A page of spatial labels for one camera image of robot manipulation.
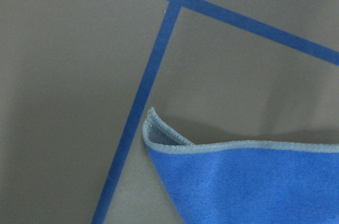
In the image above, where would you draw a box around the blue microfiber towel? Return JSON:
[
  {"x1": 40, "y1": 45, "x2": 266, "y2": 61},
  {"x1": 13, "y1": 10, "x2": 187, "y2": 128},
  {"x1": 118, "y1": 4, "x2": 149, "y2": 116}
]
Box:
[{"x1": 142, "y1": 109, "x2": 338, "y2": 223}]

